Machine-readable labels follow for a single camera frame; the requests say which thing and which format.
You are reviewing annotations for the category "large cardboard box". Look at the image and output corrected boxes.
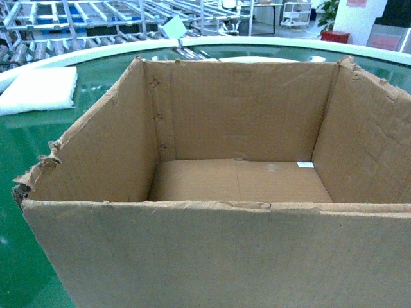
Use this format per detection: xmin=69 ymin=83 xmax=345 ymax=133
xmin=13 ymin=57 xmax=410 ymax=307

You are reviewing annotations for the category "round green conveyor table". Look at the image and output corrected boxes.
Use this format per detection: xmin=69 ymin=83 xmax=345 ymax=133
xmin=1 ymin=37 xmax=410 ymax=307

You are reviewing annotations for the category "metal roller rack shelf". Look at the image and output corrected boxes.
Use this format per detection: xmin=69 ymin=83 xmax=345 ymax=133
xmin=1 ymin=1 xmax=254 ymax=71

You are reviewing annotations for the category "white label sticker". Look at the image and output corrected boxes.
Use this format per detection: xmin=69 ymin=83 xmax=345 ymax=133
xmin=297 ymin=162 xmax=314 ymax=168

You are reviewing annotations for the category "white paper sheet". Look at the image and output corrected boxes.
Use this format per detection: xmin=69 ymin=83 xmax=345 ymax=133
xmin=159 ymin=16 xmax=187 ymax=39

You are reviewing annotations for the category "white foam pad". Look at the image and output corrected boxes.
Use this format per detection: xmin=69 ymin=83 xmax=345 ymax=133
xmin=1 ymin=67 xmax=78 ymax=116

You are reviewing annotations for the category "white wheeled cart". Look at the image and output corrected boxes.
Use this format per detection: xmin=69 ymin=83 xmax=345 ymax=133
xmin=280 ymin=1 xmax=311 ymax=28

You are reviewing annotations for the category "red box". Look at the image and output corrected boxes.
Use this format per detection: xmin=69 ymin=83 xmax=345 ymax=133
xmin=320 ymin=30 xmax=350 ymax=44

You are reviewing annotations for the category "potted green plant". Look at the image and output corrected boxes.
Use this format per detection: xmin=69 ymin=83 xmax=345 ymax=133
xmin=317 ymin=0 xmax=340 ymax=37

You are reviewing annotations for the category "grey kiosk machine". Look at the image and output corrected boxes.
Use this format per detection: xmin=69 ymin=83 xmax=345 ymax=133
xmin=367 ymin=6 xmax=410 ymax=54

